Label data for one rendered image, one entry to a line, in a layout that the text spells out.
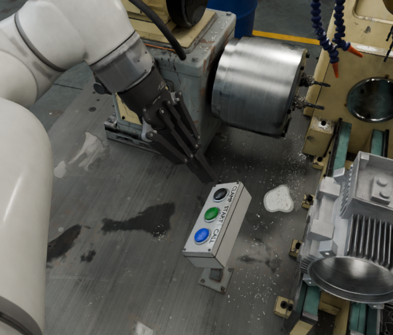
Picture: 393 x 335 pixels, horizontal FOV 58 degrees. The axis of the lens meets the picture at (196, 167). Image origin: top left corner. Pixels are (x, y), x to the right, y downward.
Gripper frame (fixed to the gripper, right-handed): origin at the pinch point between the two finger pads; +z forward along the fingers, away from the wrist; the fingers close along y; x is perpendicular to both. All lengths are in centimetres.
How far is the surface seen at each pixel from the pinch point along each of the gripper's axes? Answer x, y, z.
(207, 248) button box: -2.3, -12.7, 8.0
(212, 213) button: -0.7, -5.2, 7.3
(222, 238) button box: -3.6, -9.6, 9.3
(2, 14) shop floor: 300, 199, -70
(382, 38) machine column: -24, 62, 17
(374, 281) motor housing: -21.5, -1.2, 35.0
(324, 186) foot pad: -16.0, 9.2, 17.8
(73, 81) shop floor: 195, 134, 3
